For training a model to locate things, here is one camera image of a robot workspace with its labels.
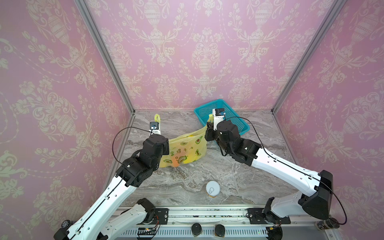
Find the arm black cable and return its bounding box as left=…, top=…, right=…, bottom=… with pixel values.
left=111, top=126, right=154, bottom=169
left=224, top=116, right=348, bottom=226

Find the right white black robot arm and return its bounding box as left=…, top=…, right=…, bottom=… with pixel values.
left=205, top=120, right=333, bottom=222

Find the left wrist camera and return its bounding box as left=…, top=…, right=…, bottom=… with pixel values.
left=150, top=122, right=161, bottom=135

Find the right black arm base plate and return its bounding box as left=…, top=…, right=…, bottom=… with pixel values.
left=246, top=208, right=291, bottom=226

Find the black round knob right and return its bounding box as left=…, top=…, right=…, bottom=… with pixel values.
left=214, top=224, right=226, bottom=238

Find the dark bottle right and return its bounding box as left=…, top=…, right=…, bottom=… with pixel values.
left=315, top=218, right=340, bottom=231

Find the yellow plastic bag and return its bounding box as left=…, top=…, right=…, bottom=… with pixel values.
left=160, top=126, right=207, bottom=168

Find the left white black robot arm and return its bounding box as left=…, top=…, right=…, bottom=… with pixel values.
left=54, top=135, right=170, bottom=240

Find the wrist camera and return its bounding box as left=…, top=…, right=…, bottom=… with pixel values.
left=213, top=108, right=226, bottom=123
left=150, top=122, right=161, bottom=135

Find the teal plastic basket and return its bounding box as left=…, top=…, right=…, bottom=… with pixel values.
left=194, top=99, right=250, bottom=135

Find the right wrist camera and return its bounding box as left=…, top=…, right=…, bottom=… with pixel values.
left=213, top=108, right=226, bottom=123

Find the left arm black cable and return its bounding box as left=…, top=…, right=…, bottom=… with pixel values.
left=111, top=126, right=154, bottom=169

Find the black round knob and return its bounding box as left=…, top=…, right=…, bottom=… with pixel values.
left=191, top=223, right=203, bottom=237
left=214, top=224, right=226, bottom=238

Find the purple bottle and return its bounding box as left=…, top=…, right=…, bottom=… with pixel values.
left=61, top=220, right=73, bottom=229

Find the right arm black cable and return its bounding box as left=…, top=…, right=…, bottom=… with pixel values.
left=224, top=116, right=348, bottom=226

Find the black round knob left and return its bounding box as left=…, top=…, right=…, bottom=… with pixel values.
left=191, top=223, right=203, bottom=237

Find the aluminium front rail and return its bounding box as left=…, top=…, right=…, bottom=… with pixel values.
left=112, top=205, right=343, bottom=240

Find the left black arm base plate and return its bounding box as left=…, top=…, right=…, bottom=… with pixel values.
left=149, top=208, right=169, bottom=225

